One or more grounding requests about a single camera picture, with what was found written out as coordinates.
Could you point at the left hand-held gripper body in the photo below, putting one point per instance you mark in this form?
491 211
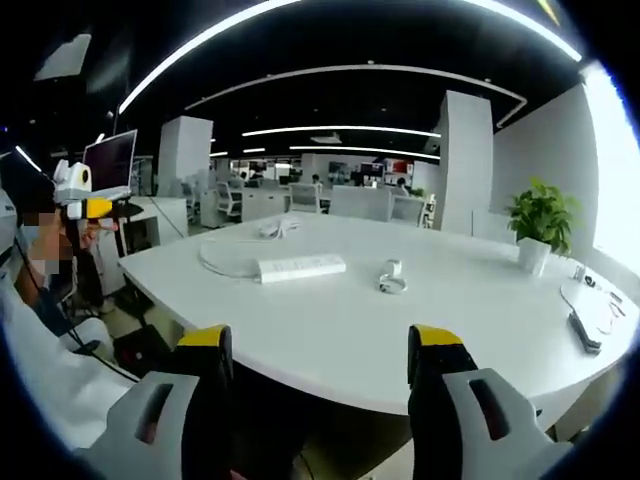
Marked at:
72 184

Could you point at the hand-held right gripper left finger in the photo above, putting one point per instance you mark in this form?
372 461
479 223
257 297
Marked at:
165 425

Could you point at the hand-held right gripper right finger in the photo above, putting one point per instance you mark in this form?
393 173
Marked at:
465 425

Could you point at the white power strip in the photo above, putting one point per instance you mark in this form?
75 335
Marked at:
300 267

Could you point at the white desk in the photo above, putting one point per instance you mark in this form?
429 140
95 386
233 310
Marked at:
350 330

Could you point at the white desk mat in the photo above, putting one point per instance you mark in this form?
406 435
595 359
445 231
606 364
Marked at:
585 300

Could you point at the small dark desk item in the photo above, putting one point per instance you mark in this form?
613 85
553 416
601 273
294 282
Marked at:
585 276

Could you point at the straight ceiling light strip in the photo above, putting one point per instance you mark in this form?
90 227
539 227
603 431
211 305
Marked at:
340 130

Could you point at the person's left hand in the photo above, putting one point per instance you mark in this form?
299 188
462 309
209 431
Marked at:
95 232

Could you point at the computer monitor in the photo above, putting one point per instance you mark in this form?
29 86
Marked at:
111 162

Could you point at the white side cabinet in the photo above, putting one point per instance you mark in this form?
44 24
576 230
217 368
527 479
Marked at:
160 220

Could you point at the black bag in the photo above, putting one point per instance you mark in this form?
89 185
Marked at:
142 347

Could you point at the person in white coat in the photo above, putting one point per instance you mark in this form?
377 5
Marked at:
45 380

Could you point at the white office chair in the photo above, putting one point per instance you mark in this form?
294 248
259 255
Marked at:
305 197
227 200

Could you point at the black flat device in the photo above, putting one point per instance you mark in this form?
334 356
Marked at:
584 332

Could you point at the long curved ceiling light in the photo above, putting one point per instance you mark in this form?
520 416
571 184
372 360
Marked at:
210 35

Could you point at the green potted plant white pot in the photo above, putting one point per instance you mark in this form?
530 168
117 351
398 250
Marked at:
542 220

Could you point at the white office partition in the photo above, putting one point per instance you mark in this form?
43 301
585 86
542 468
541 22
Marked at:
361 202

